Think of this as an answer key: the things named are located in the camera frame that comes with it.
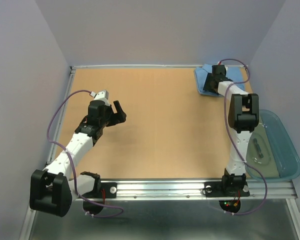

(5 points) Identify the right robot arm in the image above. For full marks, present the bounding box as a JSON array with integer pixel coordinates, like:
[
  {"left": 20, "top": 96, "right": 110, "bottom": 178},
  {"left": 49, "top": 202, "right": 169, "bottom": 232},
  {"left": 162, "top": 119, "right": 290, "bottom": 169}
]
[{"left": 203, "top": 63, "right": 260, "bottom": 198}]

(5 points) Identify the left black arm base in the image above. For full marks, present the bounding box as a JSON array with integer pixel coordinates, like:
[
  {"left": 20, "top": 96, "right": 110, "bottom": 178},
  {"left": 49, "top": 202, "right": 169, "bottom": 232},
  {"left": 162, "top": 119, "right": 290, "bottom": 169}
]
[{"left": 82, "top": 182, "right": 117, "bottom": 215}]

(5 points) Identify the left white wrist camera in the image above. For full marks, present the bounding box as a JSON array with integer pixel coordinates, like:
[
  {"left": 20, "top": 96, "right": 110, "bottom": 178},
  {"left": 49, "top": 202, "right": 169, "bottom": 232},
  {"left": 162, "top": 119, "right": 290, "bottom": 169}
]
[{"left": 89, "top": 89, "right": 109, "bottom": 102}]

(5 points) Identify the blue long sleeve shirt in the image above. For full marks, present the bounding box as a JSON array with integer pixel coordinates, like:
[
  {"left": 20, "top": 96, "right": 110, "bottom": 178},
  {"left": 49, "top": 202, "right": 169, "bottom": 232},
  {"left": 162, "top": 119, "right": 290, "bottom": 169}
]
[{"left": 194, "top": 64, "right": 244, "bottom": 97}]

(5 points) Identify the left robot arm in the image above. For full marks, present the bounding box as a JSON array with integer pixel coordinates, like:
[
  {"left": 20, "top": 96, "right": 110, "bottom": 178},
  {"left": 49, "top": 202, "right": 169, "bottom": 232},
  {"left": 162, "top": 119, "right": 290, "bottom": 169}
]
[{"left": 29, "top": 100, "right": 127, "bottom": 217}]

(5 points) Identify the translucent teal plastic bin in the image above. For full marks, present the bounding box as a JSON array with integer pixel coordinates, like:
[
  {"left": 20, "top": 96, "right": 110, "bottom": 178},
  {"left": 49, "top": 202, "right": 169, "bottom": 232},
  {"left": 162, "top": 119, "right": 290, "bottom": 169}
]
[{"left": 246, "top": 109, "right": 300, "bottom": 183}]

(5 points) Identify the small object inside bin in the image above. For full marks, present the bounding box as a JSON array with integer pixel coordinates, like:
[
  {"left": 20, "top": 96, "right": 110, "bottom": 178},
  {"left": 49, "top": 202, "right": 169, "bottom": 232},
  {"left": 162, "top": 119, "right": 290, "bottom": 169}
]
[{"left": 252, "top": 138, "right": 264, "bottom": 159}]

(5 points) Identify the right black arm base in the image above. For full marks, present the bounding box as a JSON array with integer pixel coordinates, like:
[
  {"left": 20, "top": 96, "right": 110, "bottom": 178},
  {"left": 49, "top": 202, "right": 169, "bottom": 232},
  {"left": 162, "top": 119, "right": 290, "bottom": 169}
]
[{"left": 202, "top": 181, "right": 250, "bottom": 214}]

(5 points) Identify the aluminium mounting rail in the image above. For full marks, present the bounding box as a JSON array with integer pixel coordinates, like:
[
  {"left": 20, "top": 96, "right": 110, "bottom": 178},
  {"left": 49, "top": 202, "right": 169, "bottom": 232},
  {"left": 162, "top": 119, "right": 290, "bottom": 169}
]
[{"left": 20, "top": 179, "right": 299, "bottom": 240}]

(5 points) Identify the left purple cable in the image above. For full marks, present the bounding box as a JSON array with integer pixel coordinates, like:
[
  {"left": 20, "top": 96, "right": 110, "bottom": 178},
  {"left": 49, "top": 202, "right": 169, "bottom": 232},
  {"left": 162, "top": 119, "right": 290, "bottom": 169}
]
[{"left": 46, "top": 89, "right": 125, "bottom": 218}]

